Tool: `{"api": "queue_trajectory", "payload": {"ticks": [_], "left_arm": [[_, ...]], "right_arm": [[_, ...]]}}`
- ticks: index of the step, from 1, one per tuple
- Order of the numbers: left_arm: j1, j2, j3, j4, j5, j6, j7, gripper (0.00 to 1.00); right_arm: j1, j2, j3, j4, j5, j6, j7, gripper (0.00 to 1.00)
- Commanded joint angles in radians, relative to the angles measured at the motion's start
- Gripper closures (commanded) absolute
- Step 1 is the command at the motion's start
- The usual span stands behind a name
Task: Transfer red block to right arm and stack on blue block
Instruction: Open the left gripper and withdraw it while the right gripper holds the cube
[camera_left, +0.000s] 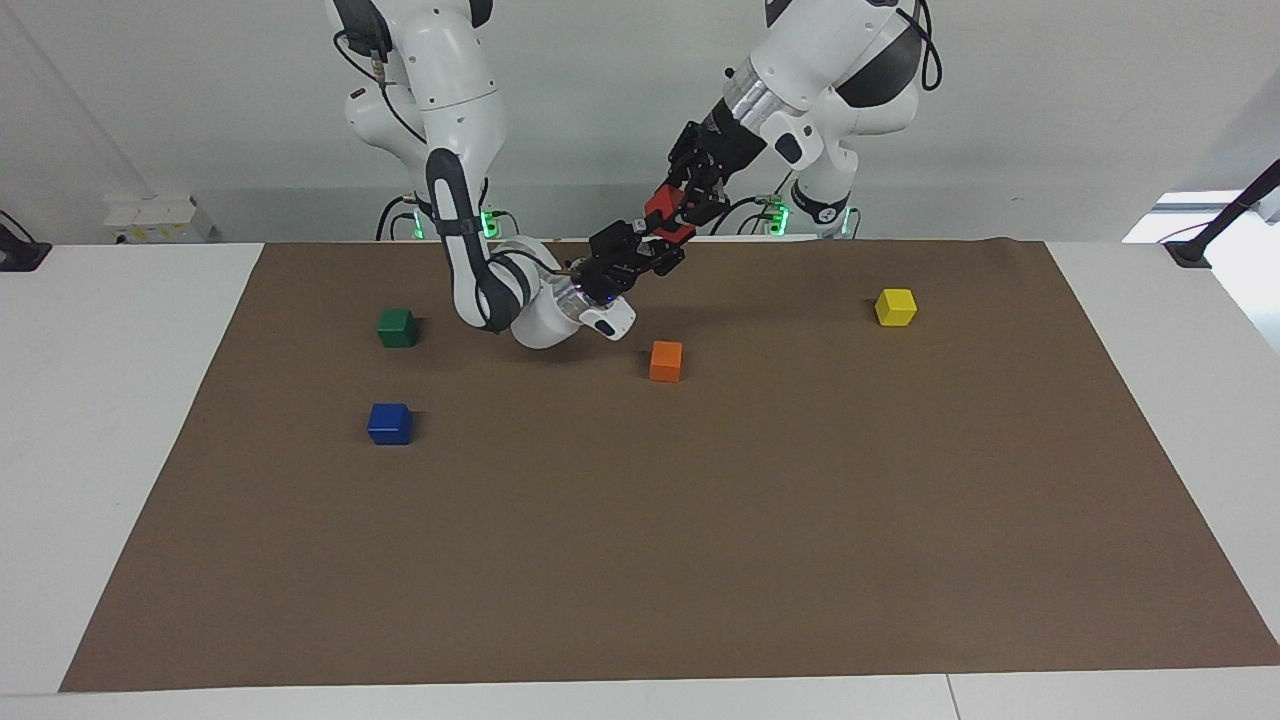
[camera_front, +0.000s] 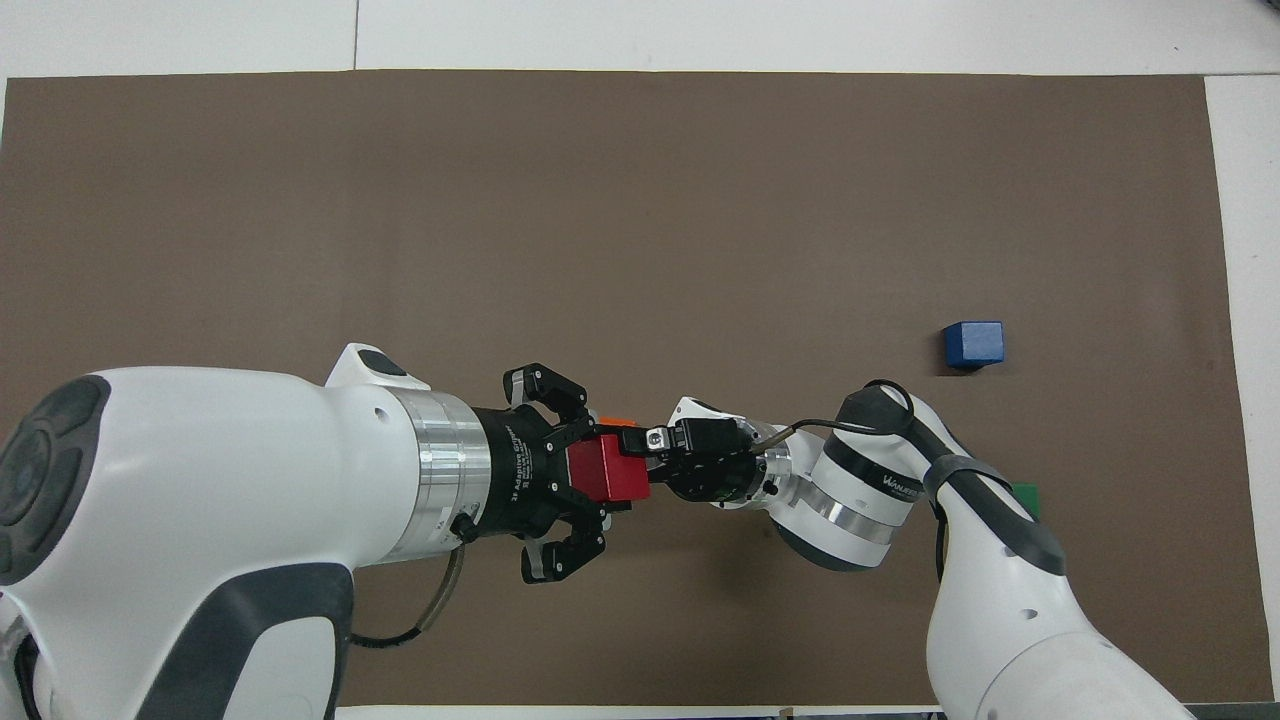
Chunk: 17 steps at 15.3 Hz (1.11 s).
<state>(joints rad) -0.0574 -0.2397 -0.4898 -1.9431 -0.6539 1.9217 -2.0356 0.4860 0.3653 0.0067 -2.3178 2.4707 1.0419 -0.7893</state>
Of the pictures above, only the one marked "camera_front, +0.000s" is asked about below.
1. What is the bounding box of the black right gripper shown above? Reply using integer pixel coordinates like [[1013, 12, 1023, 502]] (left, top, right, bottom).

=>
[[617, 416, 778, 506]]

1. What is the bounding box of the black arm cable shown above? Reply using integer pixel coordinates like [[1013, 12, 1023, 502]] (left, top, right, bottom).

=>
[[750, 378, 1067, 583], [348, 540, 471, 649]]

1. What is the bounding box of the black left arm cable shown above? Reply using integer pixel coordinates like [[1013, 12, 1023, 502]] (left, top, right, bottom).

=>
[[348, 540, 471, 649]]

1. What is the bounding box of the blue wooden block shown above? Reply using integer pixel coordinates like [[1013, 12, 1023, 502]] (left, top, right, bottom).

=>
[[942, 320, 1005, 374]]

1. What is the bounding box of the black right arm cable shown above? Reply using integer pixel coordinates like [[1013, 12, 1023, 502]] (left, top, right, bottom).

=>
[[750, 378, 1067, 583]]

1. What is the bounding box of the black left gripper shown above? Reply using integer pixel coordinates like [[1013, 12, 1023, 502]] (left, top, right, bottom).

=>
[[470, 361, 610, 586]]

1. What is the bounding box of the brown paper mat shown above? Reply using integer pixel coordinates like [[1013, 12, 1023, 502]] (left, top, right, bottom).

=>
[[0, 68, 1275, 713]]

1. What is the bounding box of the red wooden block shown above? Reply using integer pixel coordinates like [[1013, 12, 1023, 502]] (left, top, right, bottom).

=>
[[566, 432, 652, 505]]

